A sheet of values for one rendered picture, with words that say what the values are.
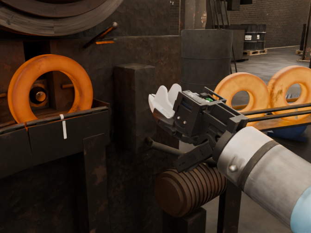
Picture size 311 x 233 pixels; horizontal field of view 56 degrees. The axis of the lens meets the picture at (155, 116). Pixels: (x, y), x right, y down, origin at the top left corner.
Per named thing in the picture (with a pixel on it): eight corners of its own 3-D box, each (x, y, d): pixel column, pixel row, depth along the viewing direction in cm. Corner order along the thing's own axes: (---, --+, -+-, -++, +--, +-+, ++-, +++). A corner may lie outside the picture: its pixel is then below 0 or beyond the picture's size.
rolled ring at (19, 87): (91, 52, 67) (83, 51, 70) (5, 57, 55) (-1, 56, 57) (96, 128, 73) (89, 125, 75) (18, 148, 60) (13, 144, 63)
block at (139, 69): (114, 145, 88) (110, 64, 81) (134, 138, 93) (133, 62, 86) (136, 156, 80) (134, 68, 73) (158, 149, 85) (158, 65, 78)
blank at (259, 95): (209, 75, 79) (213, 77, 76) (264, 68, 81) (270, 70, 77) (212, 129, 84) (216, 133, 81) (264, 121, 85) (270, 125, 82)
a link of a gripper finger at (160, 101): (155, 74, 59) (187, 95, 53) (149, 101, 61) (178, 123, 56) (143, 76, 57) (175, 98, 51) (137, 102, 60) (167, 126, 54)
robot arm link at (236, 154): (261, 178, 50) (227, 198, 44) (238, 161, 53) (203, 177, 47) (283, 134, 45) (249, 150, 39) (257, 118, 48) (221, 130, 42)
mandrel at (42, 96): (9, 95, 82) (7, 79, 81) (25, 93, 85) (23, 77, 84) (32, 107, 70) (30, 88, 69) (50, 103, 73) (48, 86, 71)
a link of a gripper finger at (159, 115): (166, 104, 58) (198, 126, 53) (164, 112, 59) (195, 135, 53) (148, 107, 55) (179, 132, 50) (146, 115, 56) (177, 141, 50)
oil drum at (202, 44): (168, 104, 360) (169, 28, 335) (199, 96, 398) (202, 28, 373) (207, 114, 318) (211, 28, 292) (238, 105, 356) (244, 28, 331)
